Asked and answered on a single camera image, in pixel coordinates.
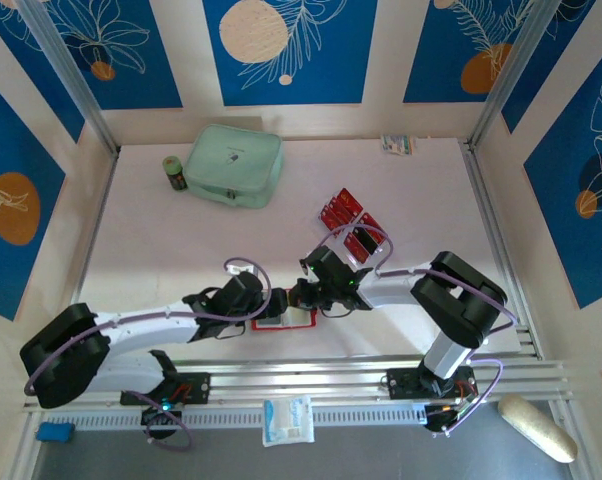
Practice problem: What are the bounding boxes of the red card holder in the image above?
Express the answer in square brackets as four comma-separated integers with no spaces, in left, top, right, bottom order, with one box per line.
[250,302,317,332]

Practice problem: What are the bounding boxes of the white blue wipes packet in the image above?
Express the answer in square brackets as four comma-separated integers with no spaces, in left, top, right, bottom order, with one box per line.
[261,394,316,448]

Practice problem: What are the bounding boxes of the black base connector block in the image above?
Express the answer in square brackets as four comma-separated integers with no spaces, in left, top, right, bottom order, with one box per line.
[423,404,455,436]
[140,405,183,442]

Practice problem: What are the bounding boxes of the mint green zip pouch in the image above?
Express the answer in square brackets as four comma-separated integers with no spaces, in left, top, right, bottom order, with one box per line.
[183,123,286,210]

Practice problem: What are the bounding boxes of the black bottle green lid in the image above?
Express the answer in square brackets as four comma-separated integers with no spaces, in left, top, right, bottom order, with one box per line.
[161,155,188,192]

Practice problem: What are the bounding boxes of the small printed packets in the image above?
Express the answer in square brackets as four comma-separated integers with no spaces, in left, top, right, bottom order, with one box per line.
[379,133,417,157]

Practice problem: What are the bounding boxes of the blue sponge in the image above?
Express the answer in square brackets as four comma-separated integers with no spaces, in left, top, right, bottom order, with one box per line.
[35,422,76,444]

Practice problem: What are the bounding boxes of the beige bread roll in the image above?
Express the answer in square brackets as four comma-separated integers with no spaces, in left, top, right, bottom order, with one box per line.
[498,393,579,464]

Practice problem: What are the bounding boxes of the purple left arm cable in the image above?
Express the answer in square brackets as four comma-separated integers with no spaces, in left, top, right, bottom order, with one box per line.
[24,257,273,454]

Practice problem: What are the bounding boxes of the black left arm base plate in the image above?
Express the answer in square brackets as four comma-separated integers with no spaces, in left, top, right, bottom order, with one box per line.
[119,372,212,407]

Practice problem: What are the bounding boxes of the aluminium mounting rail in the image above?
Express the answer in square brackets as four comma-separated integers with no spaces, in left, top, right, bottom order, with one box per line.
[23,355,572,414]

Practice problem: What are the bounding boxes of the slotted grey cable duct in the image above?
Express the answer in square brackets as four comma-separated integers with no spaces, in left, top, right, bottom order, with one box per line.
[45,404,428,432]

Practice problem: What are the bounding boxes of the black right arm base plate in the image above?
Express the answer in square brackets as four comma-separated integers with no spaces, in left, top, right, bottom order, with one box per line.
[386,367,477,401]

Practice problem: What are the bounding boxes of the aluminium table side rail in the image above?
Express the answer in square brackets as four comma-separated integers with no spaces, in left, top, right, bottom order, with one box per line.
[54,149,120,371]
[460,142,540,359]

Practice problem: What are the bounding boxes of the aluminium frame post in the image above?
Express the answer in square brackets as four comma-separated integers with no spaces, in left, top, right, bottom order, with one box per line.
[18,0,121,157]
[468,0,555,151]

